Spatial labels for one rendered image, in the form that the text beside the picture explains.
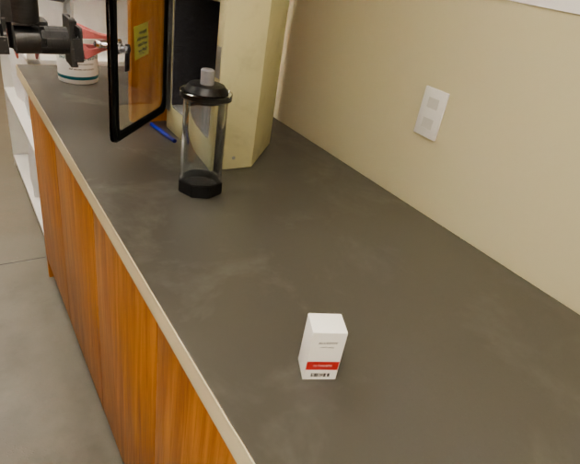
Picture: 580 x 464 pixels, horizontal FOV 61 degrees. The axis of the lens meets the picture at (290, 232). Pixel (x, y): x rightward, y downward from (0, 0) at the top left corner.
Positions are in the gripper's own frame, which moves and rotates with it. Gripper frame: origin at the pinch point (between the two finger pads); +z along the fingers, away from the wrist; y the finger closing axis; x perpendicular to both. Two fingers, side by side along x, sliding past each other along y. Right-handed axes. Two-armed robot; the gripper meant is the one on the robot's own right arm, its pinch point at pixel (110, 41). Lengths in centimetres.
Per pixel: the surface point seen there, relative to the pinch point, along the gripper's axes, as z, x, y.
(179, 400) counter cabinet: -8, -67, -45
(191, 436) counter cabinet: -8, -72, -49
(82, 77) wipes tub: 5, 55, -23
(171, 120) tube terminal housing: 18.6, 8.7, -22.6
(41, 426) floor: -27, 0, -119
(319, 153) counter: 55, -15, -27
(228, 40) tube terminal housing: 20.4, -19.3, 4.9
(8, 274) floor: -25, 88, -119
